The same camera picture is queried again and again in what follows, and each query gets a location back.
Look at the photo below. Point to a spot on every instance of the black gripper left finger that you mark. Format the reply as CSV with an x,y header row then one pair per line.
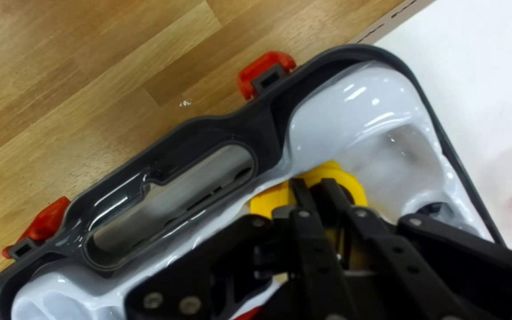
x,y
257,267

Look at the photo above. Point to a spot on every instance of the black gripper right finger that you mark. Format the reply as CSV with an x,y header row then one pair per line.
x,y
446,272

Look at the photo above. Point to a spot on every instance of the grey toy case white insert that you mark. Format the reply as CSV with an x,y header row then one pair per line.
x,y
232,130

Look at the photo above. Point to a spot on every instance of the white cardboard box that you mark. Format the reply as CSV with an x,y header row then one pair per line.
x,y
481,71

